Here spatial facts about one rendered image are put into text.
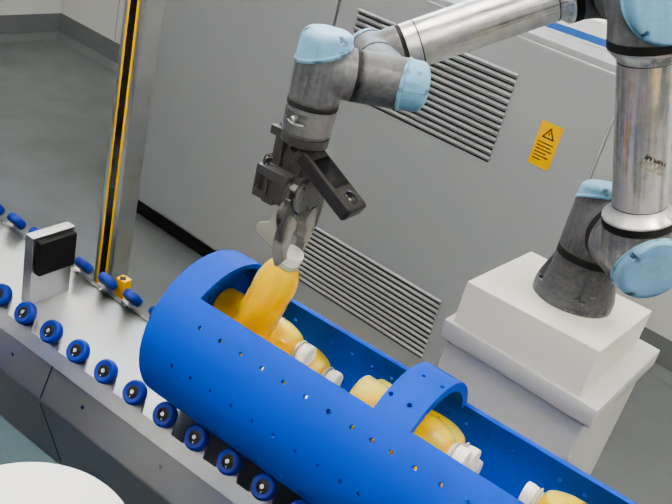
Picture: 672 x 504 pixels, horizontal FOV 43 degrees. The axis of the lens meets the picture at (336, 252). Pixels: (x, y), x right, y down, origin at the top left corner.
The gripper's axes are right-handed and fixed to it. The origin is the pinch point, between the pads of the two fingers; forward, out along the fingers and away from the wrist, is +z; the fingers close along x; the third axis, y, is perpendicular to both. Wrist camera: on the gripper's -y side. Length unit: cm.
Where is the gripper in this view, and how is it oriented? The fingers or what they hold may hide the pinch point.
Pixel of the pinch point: (291, 256)
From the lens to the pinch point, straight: 133.5
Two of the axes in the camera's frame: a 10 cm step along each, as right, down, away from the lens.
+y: -8.0, -4.3, 4.3
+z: -2.2, 8.6, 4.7
